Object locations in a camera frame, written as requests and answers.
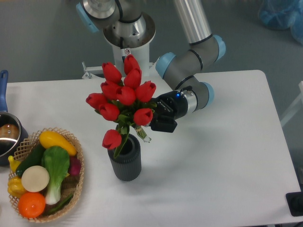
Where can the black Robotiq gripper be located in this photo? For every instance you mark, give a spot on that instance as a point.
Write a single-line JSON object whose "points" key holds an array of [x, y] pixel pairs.
{"points": [[169, 107]]}

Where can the red tulip bouquet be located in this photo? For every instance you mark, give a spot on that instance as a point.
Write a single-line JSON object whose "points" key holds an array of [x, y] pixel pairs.
{"points": [[126, 101]]}

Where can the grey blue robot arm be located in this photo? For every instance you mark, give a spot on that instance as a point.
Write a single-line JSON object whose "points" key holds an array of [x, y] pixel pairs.
{"points": [[177, 71]]}

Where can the dark grey ribbed vase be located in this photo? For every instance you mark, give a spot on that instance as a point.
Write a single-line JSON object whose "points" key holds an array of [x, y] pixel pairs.
{"points": [[127, 166]]}

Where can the purple radish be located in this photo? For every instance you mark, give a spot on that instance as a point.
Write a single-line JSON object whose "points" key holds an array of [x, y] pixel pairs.
{"points": [[75, 166]]}

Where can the green bok choy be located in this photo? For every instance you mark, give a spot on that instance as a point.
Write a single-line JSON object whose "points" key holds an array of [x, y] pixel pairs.
{"points": [[56, 161]]}

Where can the yellow squash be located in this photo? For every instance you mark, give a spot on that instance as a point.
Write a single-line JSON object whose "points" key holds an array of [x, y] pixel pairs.
{"points": [[51, 138]]}

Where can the green bean pod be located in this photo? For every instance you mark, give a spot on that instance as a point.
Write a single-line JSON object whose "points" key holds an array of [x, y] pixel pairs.
{"points": [[60, 205]]}

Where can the woven wicker basket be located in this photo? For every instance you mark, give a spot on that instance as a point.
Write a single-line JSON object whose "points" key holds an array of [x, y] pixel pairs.
{"points": [[70, 185]]}

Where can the dark green cucumber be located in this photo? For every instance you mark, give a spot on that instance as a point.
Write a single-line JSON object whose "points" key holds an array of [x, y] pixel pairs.
{"points": [[33, 159]]}

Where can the cream round disc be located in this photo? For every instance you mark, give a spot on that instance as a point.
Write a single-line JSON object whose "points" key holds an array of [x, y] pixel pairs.
{"points": [[35, 179]]}

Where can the black device at edge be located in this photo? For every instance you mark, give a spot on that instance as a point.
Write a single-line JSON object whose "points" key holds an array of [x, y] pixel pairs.
{"points": [[295, 203]]}

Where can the yellow banana tip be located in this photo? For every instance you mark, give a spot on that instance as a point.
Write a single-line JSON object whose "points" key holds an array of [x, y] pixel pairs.
{"points": [[13, 163]]}

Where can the orange fruit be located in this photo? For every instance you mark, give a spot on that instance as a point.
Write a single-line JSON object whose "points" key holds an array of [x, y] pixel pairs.
{"points": [[31, 204]]}

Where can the blue plastic bag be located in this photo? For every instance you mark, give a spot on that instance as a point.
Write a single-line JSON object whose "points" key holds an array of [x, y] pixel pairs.
{"points": [[283, 15]]}

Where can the yellow bell pepper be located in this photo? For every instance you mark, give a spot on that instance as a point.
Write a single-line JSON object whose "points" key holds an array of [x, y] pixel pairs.
{"points": [[15, 187]]}

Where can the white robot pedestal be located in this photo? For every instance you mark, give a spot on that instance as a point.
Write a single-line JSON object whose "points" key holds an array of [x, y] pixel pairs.
{"points": [[132, 38]]}

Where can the white frame at right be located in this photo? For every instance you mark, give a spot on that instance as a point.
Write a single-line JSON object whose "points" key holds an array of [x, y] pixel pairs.
{"points": [[293, 108]]}

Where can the blue handled saucepan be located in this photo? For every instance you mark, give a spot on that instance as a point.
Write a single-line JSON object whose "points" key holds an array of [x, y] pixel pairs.
{"points": [[12, 133]]}

